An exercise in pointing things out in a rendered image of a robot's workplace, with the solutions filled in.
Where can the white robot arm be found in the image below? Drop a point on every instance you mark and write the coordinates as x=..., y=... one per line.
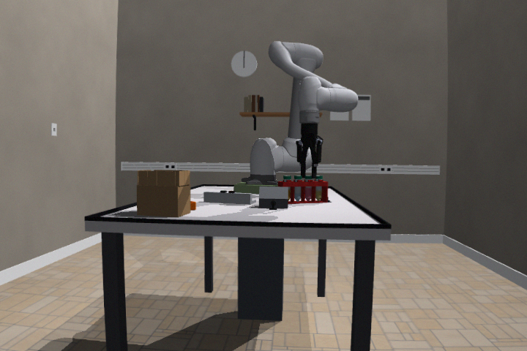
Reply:
x=308, y=97

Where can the white key panel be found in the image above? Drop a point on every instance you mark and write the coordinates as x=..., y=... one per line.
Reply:
x=273, y=197

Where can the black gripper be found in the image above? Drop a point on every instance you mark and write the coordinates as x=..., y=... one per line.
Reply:
x=309, y=138

